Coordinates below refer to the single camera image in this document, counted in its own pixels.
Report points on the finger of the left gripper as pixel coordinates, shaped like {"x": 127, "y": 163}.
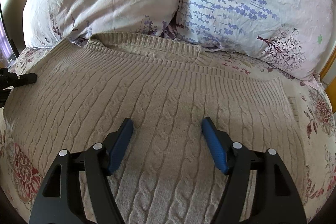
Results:
{"x": 8, "y": 79}

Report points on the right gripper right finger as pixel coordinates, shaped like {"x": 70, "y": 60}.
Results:
{"x": 276, "y": 198}

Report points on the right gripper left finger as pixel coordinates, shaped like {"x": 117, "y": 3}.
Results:
{"x": 59, "y": 199}

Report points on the floral bed sheet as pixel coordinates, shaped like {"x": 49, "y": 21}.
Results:
{"x": 315, "y": 118}

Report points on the pink floral right pillow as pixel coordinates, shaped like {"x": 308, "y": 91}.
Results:
{"x": 291, "y": 35}

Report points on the yellow wooden bed frame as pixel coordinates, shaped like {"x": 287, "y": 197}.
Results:
{"x": 327, "y": 73}

